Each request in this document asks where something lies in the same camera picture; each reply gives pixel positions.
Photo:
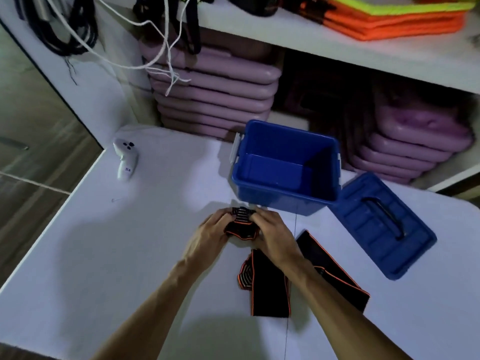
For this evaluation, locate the person's right hand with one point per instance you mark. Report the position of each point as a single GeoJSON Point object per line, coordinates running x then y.
{"type": "Point", "coordinates": [276, 234]}

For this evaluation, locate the person's left hand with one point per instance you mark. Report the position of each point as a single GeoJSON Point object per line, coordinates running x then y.
{"type": "Point", "coordinates": [208, 235]}

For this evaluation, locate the person's left fingers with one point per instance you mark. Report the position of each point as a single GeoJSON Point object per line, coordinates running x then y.
{"type": "Point", "coordinates": [224, 217]}

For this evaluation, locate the person's right fingers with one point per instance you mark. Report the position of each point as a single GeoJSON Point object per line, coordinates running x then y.
{"type": "Point", "coordinates": [260, 219]}

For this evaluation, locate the person's right forearm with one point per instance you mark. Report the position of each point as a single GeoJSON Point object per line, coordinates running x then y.
{"type": "Point", "coordinates": [337, 314]}

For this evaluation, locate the person's left forearm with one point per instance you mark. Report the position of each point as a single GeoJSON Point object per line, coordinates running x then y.
{"type": "Point", "coordinates": [150, 311]}

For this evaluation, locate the blue plastic storage box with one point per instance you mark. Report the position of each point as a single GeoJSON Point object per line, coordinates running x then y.
{"type": "Point", "coordinates": [287, 168]}

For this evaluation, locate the white handheld controller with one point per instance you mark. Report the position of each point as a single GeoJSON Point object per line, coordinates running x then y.
{"type": "Point", "coordinates": [126, 158]}

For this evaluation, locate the blue plastic box lid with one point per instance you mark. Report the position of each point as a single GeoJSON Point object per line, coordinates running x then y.
{"type": "Point", "coordinates": [380, 225]}

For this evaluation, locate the stack of purple foam pads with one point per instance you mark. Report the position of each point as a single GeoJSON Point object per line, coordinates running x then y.
{"type": "Point", "coordinates": [213, 86]}
{"type": "Point", "coordinates": [408, 142]}

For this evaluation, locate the white shelf unit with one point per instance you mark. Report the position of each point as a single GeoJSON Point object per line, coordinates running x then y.
{"type": "Point", "coordinates": [337, 44]}

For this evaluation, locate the black object on shelf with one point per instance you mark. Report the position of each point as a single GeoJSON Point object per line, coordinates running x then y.
{"type": "Point", "coordinates": [255, 4]}

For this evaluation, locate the stack of orange safety vests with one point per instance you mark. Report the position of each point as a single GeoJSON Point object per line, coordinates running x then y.
{"type": "Point", "coordinates": [390, 16]}

